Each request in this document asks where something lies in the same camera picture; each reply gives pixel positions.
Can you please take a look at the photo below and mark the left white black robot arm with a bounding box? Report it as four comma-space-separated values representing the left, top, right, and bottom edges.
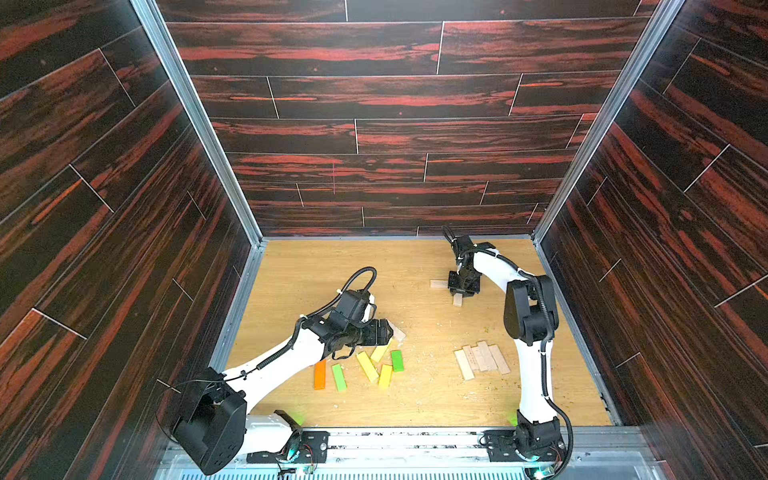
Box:
163, 266, 394, 475

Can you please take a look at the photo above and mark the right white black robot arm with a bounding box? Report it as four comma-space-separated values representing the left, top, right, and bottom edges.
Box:
442, 226, 574, 475

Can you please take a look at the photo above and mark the upper yellow block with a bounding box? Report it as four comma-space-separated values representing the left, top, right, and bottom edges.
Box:
370, 344, 389, 364

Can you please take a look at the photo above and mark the short green block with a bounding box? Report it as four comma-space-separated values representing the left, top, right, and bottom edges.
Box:
391, 350, 405, 373

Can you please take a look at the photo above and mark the left yellow block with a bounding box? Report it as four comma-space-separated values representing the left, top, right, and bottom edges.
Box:
356, 352, 379, 383

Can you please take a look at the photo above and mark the small yellow block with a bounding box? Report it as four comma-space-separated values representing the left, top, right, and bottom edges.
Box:
378, 364, 393, 390

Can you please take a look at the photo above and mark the lower orange block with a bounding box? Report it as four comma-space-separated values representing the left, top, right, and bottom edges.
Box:
313, 359, 327, 391

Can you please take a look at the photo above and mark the long light green block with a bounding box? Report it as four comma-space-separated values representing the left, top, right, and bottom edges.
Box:
331, 364, 348, 392

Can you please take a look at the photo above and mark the aluminium front rail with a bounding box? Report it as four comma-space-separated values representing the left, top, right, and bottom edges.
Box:
155, 427, 667, 480

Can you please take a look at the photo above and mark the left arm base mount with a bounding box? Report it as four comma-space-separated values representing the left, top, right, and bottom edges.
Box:
240, 410, 330, 464

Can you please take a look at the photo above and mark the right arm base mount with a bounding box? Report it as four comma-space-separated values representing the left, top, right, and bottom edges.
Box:
482, 428, 569, 463

